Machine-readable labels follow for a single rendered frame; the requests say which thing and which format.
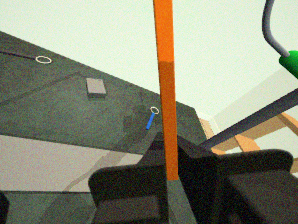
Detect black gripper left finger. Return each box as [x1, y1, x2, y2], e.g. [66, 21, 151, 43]
[88, 132, 169, 224]

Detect orange handle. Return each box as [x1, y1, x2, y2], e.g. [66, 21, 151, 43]
[153, 0, 178, 180]

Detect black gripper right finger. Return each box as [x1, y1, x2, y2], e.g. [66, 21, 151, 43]
[177, 135, 294, 224]

